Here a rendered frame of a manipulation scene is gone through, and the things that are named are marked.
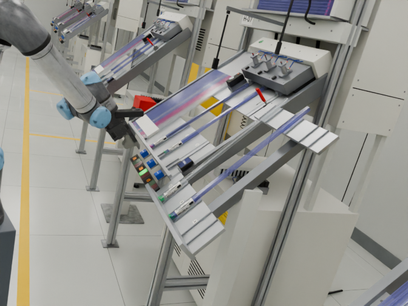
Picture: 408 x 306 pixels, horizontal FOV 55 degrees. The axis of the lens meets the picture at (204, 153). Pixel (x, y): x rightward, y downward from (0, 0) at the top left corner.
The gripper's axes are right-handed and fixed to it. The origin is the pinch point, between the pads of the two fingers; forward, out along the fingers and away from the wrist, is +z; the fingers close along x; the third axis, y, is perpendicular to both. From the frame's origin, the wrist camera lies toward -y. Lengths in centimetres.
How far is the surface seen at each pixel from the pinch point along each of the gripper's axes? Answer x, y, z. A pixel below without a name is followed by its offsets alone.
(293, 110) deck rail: 32, -55, 7
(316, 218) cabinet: 32, -47, 61
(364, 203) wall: -48, -121, 166
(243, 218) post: 63, -13, 10
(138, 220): -66, 25, 73
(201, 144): 21.2, -19.7, 4.3
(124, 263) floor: -21, 40, 62
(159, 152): 6.4, -5.4, 4.4
